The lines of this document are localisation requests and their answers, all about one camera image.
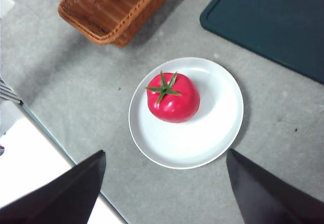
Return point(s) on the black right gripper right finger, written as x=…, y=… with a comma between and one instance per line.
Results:
x=273, y=198

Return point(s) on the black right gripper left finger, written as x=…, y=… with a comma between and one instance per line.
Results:
x=63, y=198

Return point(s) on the red tomato with green stem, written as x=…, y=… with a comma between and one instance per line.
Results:
x=177, y=102

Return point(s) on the white round plate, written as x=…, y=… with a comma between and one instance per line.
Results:
x=187, y=140

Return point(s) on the black rectangular tray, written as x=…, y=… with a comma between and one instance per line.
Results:
x=273, y=19

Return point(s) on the brown wicker basket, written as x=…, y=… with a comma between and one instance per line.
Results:
x=111, y=14

